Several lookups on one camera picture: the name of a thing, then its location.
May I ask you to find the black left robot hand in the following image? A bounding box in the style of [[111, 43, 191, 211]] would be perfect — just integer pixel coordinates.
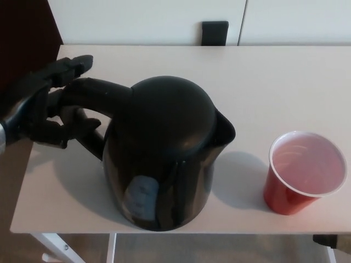
[[0, 54, 102, 150]]

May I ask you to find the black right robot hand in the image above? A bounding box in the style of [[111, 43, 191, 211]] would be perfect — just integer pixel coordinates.
[[312, 234, 339, 249]]

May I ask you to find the black electric kettle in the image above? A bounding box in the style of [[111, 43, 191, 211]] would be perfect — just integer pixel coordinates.
[[59, 76, 236, 232]]

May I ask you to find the red plastic cup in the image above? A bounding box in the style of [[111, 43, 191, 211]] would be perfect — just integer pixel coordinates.
[[263, 130, 347, 216]]

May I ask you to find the dark brown cabinet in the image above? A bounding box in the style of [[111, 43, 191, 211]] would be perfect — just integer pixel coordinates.
[[0, 0, 64, 89]]

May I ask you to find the white table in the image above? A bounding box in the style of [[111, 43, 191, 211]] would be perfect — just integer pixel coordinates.
[[9, 45, 351, 263]]

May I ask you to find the white cabinet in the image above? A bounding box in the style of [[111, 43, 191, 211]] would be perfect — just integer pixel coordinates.
[[48, 0, 351, 47]]

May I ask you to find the black rectangular wall plate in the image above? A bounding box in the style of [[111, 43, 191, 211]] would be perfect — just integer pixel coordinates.
[[201, 20, 230, 47]]

